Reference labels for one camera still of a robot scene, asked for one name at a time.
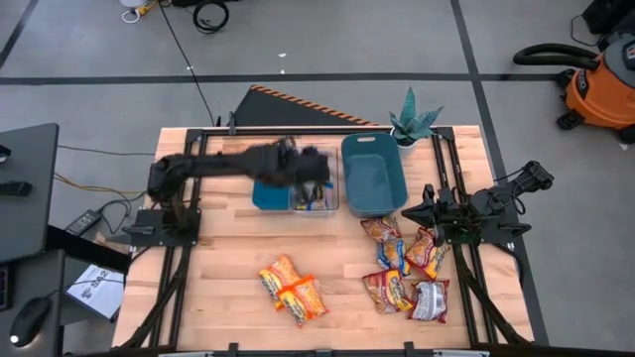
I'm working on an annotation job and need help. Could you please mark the red orange Maruchan noodle pack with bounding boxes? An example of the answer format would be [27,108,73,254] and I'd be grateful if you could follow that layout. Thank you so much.
[404,226,451,281]

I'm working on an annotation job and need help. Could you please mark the teal plastic bin with handles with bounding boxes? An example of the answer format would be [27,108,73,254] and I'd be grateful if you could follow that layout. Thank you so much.
[340,132,410,220]

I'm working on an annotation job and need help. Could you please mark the coiled black cable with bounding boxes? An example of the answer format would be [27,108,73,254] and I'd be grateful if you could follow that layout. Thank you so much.
[191,0,231,36]

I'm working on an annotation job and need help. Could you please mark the orange yellow Maruchan noodle pack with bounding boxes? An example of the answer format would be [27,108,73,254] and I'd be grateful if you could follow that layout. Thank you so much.
[257,253,304,311]
[276,274,330,328]

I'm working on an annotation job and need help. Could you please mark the orange shop vacuum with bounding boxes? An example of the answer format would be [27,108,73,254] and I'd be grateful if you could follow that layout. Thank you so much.
[554,30,635,146]

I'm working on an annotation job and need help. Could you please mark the small blue container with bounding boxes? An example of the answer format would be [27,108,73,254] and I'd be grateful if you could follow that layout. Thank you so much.
[251,178,293,212]

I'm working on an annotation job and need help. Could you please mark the dark grey low desk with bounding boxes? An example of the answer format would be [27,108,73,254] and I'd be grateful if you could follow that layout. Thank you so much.
[0,225,133,357]

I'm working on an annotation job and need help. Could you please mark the black vacuum hose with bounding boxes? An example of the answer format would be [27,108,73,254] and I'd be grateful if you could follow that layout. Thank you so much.
[512,42,602,71]

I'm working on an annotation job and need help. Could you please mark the black ramp with orange stripes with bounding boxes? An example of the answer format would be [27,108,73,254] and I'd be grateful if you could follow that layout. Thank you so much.
[232,83,381,128]

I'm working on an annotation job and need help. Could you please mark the black case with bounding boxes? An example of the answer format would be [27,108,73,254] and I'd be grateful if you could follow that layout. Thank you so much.
[581,0,635,37]

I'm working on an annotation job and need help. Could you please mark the long black floor cable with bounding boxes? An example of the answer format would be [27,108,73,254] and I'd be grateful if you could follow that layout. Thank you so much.
[157,0,219,127]

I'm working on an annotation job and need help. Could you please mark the black power adapter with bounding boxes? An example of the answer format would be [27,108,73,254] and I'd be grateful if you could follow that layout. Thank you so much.
[63,208,103,238]

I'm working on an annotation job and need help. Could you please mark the clear plastic bin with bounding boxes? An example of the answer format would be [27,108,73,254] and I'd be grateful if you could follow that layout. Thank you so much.
[290,145,341,217]

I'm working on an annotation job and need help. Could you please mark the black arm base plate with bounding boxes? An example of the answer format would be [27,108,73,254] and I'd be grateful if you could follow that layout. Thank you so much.
[105,207,202,248]
[448,217,533,246]

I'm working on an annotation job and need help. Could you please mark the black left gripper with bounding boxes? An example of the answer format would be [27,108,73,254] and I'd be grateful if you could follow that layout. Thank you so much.
[275,137,332,206]

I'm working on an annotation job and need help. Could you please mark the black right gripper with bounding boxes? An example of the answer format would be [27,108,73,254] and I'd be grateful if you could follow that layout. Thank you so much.
[401,183,465,248]

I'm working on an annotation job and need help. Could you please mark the white printed paper sheet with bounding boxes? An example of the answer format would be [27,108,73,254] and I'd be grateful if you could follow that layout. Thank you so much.
[64,263,126,322]

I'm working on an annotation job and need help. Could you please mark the white cable with yellow plug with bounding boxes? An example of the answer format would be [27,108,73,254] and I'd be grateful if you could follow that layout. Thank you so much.
[118,0,161,25]

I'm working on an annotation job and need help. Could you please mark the black computer mouse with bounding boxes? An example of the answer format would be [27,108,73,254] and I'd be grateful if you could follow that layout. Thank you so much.
[8,296,53,349]

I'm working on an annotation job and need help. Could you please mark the black aluminium rig frame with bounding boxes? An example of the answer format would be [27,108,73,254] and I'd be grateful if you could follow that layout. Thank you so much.
[117,125,536,357]

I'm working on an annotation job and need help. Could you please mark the artificial succulent in white pot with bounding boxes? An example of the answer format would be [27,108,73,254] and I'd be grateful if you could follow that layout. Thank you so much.
[388,85,445,156]

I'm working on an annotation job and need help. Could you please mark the black device on desk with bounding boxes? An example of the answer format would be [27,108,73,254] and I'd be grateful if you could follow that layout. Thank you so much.
[0,179,34,197]

